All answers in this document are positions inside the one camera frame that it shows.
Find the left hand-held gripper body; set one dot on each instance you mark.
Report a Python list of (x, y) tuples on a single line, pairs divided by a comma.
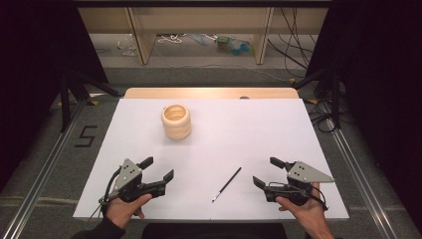
[(128, 175)]

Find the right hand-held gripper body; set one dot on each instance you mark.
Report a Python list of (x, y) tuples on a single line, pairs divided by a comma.
[(305, 174)]

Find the thin black pen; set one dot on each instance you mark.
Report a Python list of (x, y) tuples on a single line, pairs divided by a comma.
[(227, 184)]

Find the ribbed wooden pen holder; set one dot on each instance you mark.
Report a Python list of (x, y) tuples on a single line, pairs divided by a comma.
[(176, 122)]

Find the person's left hand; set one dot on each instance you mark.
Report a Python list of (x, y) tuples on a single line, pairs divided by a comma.
[(122, 210)]

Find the person's right hand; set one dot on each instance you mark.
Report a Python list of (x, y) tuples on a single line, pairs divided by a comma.
[(308, 214)]

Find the white board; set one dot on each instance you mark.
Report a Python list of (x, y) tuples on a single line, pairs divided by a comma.
[(219, 142)]

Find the person's dark lap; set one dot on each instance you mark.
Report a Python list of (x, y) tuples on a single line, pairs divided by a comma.
[(214, 231)]

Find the wooden table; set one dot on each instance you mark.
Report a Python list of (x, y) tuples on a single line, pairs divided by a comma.
[(199, 93)]

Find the black tripod stand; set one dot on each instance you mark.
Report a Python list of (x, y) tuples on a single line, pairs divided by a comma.
[(328, 89), (71, 96)]

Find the clear plastic packaging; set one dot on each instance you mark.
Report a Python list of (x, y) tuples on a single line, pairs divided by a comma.
[(126, 46)]

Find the dark curtain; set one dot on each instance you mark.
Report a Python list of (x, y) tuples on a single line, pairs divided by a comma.
[(36, 66), (381, 83)]

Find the colourful plastic toys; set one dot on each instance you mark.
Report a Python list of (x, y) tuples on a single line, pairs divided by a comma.
[(234, 46)]

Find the light wooden shelf unit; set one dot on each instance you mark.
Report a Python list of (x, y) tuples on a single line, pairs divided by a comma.
[(199, 20)]

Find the metal floor rail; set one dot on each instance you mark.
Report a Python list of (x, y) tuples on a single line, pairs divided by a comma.
[(40, 179), (361, 179)]

